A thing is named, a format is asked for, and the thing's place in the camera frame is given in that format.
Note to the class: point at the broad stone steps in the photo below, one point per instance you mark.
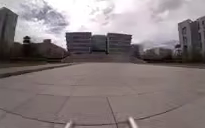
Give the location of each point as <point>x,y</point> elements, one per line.
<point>100,58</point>

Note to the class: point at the grey concrete slab pavement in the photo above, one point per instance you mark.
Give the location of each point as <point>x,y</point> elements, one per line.
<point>100,83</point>

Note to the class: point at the wide multi-storey building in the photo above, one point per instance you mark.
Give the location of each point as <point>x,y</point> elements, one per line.
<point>78,41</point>

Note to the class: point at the low brown building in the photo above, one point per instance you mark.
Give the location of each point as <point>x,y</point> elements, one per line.
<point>50,50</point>

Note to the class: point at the low pale building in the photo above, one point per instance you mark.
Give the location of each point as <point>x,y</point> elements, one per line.
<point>160,52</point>

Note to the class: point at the robot's own part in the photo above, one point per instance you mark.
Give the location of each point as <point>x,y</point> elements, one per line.
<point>68,124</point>
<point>132,122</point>

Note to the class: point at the raised stone kerb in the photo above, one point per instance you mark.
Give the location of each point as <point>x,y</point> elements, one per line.
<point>20,70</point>

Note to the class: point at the grey building with windows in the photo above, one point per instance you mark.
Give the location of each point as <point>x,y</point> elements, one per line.
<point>203,33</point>

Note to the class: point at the tall grey building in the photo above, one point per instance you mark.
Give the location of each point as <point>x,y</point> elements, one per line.
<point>3,26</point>

